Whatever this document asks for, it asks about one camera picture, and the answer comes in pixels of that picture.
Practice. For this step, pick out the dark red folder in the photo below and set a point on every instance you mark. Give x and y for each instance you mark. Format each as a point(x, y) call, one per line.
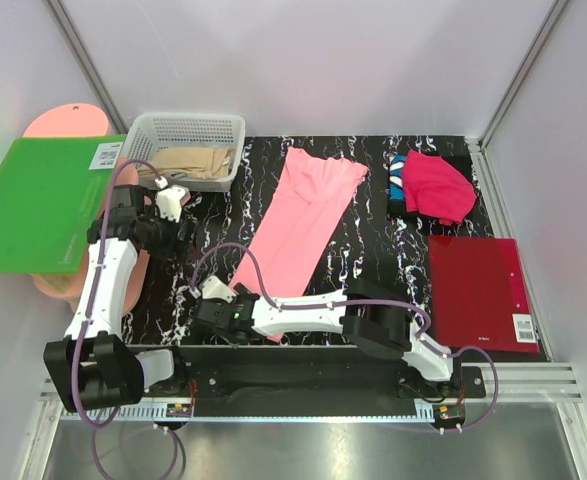
point(479, 295)

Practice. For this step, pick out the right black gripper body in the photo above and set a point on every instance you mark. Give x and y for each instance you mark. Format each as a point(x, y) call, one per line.
point(241, 290)

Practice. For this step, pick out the beige folded t-shirt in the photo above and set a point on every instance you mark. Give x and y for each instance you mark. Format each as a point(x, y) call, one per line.
point(200, 163)

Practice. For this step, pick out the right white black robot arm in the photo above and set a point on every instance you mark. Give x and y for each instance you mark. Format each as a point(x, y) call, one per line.
point(375, 320)

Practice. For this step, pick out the black marble pattern mat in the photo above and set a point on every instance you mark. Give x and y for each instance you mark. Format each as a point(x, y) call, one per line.
point(389, 251)

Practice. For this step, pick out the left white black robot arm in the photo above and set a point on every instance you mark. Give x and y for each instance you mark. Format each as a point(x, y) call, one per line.
point(91, 367)

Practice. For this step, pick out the blue white folded t-shirt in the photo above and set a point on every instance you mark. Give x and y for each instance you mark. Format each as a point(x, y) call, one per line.
point(396, 188)

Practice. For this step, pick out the white plastic basket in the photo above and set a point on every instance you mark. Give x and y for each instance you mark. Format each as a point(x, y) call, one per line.
point(151, 132)

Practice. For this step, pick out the green cutting board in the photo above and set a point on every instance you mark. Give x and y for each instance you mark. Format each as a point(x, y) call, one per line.
point(51, 190)

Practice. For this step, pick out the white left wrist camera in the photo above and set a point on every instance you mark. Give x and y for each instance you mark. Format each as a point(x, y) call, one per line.
point(170, 201)

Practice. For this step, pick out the aluminium frame rail front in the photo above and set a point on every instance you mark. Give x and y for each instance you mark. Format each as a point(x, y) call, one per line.
point(511, 382)

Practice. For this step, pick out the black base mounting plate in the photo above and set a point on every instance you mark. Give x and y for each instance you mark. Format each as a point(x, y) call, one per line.
point(221, 370)

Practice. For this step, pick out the magenta folded t-shirt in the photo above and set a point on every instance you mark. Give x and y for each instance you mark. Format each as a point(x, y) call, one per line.
point(436, 189)

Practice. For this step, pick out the pink oval board upper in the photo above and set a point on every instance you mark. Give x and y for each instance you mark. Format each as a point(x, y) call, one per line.
point(79, 120)

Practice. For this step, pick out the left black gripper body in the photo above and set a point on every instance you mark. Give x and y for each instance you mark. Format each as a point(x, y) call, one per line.
point(163, 241)

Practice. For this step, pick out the light pink t-shirt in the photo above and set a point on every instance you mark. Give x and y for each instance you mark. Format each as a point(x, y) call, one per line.
point(307, 206)

